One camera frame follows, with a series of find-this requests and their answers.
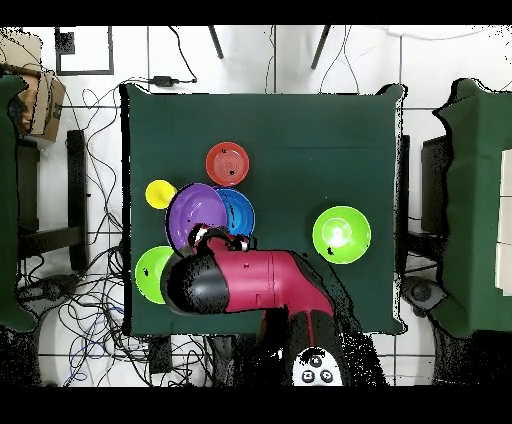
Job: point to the brown cardboard box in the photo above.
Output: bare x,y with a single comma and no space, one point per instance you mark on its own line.
44,108

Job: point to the black square frame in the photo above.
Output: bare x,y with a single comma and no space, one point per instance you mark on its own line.
110,52

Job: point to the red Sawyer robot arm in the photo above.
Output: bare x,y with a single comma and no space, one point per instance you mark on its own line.
272,280

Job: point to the black stand foot with knob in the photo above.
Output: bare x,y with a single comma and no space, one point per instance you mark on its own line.
52,287

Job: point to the black power adapter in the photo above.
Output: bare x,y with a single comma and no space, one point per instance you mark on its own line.
163,80

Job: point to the yellow plastic cup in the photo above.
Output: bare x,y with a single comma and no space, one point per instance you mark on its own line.
158,194

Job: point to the deep blue plastic bowl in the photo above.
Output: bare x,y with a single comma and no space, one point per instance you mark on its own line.
251,216

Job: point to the white boxes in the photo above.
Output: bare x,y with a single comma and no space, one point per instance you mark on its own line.
504,220

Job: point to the shallow ribbed blue bowl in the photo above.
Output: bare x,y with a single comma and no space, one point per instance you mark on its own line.
239,214

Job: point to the black bench frame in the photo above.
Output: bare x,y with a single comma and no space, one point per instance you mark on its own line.
78,200

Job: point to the dark green tablecloth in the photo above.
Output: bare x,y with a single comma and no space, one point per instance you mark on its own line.
180,132
472,200
8,200

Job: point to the purple plastic bowl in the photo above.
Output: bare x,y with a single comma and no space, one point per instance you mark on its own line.
196,208

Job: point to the orange ribbed plastic bowl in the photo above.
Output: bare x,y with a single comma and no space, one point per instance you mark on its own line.
227,164

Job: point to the black tripod leg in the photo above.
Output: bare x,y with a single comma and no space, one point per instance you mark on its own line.
216,42
320,46

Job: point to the green plastic bowl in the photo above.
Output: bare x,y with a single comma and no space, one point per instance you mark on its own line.
150,276
342,236

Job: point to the grey stand foot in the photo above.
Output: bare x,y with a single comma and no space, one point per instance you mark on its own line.
422,294

